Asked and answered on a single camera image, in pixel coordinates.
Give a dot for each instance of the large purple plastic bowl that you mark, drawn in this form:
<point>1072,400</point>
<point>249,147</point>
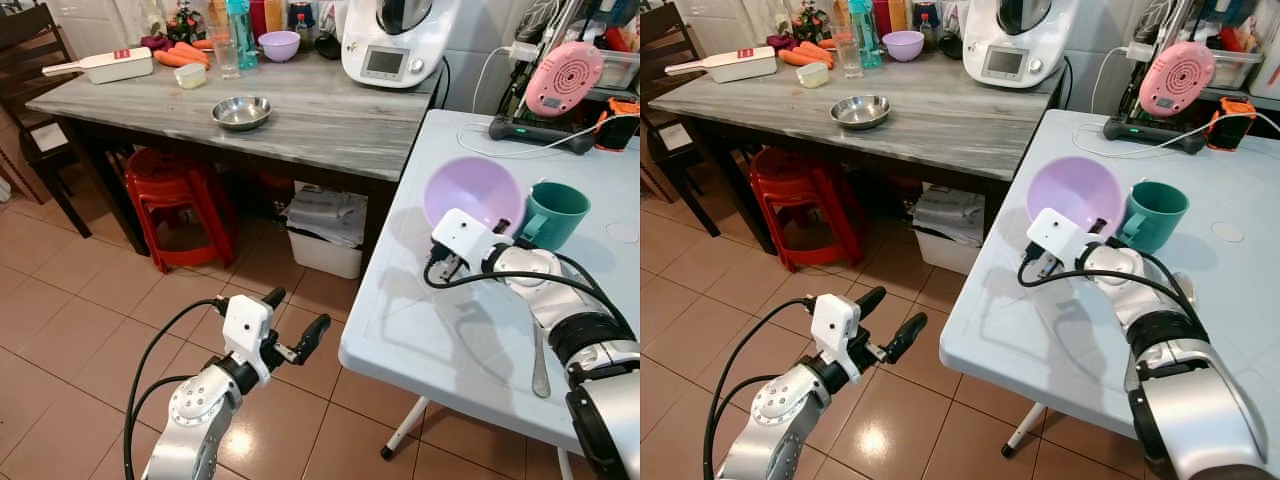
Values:
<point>470,190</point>
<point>1072,188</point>

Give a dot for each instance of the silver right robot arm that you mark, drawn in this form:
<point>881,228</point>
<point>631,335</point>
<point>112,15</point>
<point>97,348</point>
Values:
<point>590,350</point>
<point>1185,390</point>

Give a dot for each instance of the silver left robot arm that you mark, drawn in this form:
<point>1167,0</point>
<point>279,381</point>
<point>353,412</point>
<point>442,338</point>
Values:
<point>195,420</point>
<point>775,420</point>

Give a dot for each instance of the white plastic folding table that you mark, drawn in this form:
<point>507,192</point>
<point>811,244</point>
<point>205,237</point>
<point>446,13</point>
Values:
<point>430,320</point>
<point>1020,320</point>

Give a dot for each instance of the teal plastic mug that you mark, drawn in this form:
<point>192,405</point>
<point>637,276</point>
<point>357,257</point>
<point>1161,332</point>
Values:
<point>1155,215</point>
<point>556,215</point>

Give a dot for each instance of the white storage bin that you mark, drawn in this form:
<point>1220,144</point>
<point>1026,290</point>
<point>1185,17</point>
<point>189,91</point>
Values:
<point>325,250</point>
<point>945,248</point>

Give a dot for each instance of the black stand base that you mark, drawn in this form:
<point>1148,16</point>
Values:
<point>1155,133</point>
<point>540,133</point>

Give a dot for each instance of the metal spoon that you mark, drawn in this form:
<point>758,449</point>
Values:
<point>540,375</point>

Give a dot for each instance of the red plastic stool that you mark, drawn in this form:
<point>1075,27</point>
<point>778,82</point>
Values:
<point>165,170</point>
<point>790,172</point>

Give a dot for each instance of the orange and black device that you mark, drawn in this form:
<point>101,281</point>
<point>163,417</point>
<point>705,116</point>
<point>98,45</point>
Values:
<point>616,125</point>
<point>1230,125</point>

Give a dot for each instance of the pink round device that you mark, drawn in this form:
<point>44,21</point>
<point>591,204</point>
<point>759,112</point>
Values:
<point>1176,80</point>
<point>563,80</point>

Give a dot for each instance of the grey wood dining table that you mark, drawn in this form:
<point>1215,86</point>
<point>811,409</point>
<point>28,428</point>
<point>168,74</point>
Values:
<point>950,130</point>
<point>330,125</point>

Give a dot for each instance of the white power adapter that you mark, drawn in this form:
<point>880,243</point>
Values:
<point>524,51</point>
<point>1140,51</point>

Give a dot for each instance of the stainless steel bowl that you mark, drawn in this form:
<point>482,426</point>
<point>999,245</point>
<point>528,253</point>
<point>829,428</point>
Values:
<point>241,113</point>
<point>860,111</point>

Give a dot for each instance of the clear plastic container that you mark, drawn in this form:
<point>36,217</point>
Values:
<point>618,68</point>
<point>1238,68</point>

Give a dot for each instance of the white kitchen cooking machine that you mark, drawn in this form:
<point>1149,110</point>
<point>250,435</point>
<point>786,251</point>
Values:
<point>1015,45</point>
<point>395,45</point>

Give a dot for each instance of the small pale yellow cup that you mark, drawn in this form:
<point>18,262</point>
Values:
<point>812,75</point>
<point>190,76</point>

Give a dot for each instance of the dark wooden chair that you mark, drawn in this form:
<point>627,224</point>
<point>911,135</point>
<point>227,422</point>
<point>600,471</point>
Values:
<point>30,60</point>
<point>665,50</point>

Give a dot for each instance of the clear drinking glass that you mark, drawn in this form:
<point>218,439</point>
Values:
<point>850,58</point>
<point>226,58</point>

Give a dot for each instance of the small purple bowl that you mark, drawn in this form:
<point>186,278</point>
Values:
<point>279,46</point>
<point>903,46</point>

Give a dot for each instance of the orange carrot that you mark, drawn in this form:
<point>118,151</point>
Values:
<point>808,53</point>
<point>185,54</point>

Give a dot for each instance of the teal bottle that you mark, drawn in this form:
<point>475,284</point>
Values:
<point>866,35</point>
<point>242,35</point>

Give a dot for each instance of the small flower decoration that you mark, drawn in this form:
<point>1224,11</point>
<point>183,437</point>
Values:
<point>185,22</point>
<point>810,20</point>

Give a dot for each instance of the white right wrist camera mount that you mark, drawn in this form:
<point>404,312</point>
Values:
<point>1055,236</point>
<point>463,237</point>

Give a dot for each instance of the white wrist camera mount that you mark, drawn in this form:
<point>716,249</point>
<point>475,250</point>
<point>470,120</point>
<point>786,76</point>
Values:
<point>463,237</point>
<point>835,322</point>
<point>246,325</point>
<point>1055,236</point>

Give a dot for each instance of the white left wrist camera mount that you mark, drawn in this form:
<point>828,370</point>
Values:
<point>835,322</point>
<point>246,325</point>

